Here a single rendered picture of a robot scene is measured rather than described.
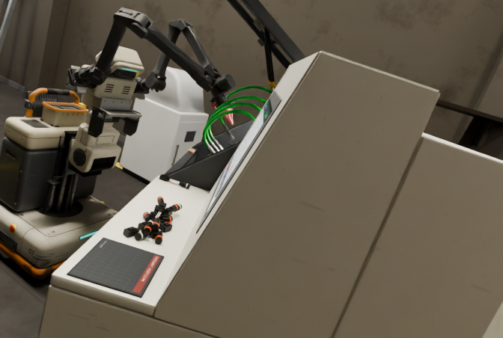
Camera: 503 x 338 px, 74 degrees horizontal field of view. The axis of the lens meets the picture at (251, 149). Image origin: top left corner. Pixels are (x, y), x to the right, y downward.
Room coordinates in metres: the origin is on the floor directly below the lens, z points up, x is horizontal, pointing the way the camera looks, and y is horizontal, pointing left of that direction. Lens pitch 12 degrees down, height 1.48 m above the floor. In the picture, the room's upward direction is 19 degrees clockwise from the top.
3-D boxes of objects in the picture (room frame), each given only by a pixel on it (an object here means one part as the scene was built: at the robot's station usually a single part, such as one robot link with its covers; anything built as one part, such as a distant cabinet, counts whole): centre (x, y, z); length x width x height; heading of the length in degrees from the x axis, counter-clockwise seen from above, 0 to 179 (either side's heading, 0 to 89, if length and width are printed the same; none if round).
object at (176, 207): (0.89, 0.20, 1.01); 0.23 x 0.11 x 0.06; 2
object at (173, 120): (3.65, 0.96, 0.63); 0.64 x 0.55 x 1.27; 68
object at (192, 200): (0.93, 0.20, 0.96); 0.70 x 0.22 x 0.03; 2
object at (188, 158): (1.63, 0.31, 0.87); 0.62 x 0.04 x 0.16; 2
